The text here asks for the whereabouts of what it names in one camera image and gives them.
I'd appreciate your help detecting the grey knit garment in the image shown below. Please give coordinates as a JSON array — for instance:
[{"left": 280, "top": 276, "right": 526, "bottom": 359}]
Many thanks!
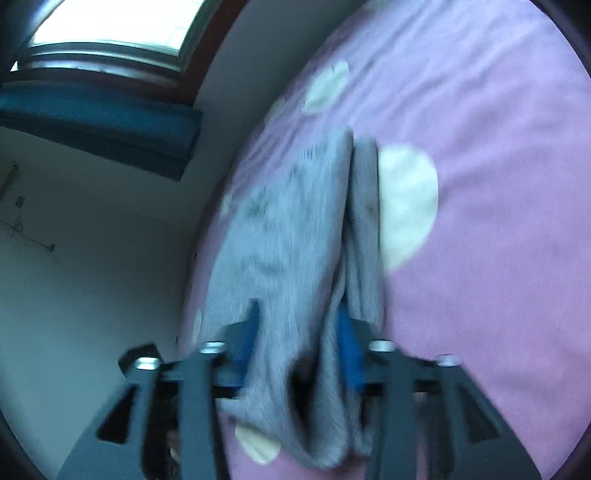
[{"left": 200, "top": 128, "right": 387, "bottom": 470}]

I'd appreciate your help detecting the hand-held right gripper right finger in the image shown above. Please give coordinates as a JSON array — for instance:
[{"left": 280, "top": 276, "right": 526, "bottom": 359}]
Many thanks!
[{"left": 334, "top": 305, "right": 542, "bottom": 480}]

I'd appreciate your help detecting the window with brown frame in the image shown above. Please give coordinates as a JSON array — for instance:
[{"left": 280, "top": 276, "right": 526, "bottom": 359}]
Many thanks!
[{"left": 10, "top": 0, "right": 252, "bottom": 95}]

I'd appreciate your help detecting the pink dotted bed sheet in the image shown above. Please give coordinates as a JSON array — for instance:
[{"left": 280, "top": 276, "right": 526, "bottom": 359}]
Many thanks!
[{"left": 177, "top": 0, "right": 591, "bottom": 480}]

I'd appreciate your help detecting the teal bench cushion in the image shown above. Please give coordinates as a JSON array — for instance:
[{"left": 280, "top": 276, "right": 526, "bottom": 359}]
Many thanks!
[{"left": 0, "top": 87, "right": 205, "bottom": 182}]

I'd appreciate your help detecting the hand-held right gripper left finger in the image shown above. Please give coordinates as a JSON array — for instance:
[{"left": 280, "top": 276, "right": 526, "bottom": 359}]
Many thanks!
[{"left": 58, "top": 298, "right": 262, "bottom": 480}]

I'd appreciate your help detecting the black wall cable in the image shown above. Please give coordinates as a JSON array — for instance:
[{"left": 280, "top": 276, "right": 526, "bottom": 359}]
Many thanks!
[{"left": 0, "top": 216, "right": 57, "bottom": 253}]

